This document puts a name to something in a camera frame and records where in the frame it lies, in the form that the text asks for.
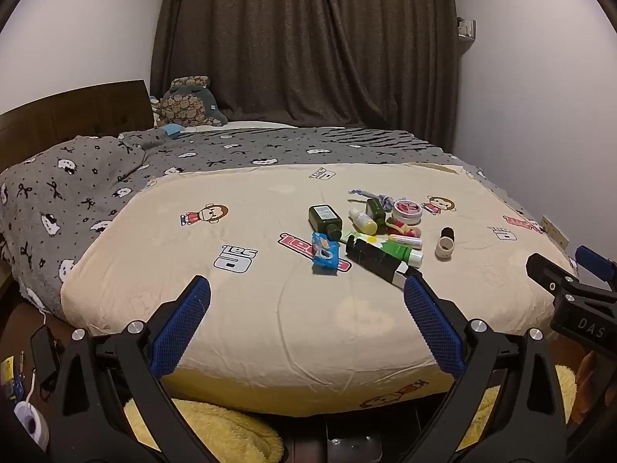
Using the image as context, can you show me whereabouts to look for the white jar black cap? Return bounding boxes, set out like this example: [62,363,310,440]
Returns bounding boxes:
[435,226,457,260]

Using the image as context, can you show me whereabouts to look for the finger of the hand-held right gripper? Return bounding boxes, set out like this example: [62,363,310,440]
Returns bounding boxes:
[526,252,579,295]
[576,245,617,292]

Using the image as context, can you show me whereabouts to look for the dark brown curtain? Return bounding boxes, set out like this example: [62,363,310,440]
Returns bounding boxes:
[150,0,459,152]

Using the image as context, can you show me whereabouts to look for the grey printed blanket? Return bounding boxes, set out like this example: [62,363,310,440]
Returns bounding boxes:
[0,127,531,319]

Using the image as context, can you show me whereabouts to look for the white pillow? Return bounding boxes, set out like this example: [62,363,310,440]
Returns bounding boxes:
[183,120,300,131]

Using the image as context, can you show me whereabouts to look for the blue packet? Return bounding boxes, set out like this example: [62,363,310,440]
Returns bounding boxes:
[311,231,339,271]

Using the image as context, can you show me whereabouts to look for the round tin pink lid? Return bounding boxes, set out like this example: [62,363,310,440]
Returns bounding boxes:
[391,199,423,225]

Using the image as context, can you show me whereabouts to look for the wall socket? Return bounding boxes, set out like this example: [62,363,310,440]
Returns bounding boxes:
[540,215,570,249]

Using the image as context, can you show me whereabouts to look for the red yellow wrappers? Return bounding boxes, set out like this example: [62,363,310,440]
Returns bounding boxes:
[386,217,422,238]

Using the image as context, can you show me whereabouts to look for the large dark green bottle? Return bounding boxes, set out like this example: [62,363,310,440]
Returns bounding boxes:
[308,204,344,242]

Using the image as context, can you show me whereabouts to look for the green tube white cap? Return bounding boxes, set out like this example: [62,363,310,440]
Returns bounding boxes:
[378,240,425,267]

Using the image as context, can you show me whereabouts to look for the brown cardboard box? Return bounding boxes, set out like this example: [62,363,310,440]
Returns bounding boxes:
[0,79,157,169]

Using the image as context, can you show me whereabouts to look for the blue frayed cloth strip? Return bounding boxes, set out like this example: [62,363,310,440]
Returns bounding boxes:
[349,187,396,208]

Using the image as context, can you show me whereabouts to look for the white round device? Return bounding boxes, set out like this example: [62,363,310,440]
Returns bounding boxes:
[13,400,50,451]

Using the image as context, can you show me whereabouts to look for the grey patterned plush toy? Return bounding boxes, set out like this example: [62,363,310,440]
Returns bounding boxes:
[153,76,229,128]

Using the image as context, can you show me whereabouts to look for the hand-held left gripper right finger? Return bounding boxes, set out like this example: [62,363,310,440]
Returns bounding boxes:
[400,276,568,463]

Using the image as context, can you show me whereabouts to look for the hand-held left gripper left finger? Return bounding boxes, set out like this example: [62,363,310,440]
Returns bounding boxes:
[48,275,232,463]

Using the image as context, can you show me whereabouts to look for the cream printed blanket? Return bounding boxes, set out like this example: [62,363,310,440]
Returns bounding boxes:
[60,161,579,418]

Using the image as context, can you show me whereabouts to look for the white cable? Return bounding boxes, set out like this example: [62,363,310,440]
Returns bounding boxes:
[19,306,49,406]

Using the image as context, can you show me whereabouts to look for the white bottle yellow band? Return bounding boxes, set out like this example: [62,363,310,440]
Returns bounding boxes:
[348,208,378,235]

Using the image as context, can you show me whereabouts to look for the black power adapter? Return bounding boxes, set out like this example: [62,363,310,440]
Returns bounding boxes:
[30,324,66,394]

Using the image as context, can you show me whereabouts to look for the black and white box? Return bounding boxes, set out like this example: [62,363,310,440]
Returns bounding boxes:
[345,235,410,291]

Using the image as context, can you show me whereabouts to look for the yellow fluffy rug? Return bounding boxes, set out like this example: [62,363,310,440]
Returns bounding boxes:
[123,364,579,463]

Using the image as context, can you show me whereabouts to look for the slim dark green bottle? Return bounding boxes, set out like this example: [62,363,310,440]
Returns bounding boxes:
[365,198,387,233]

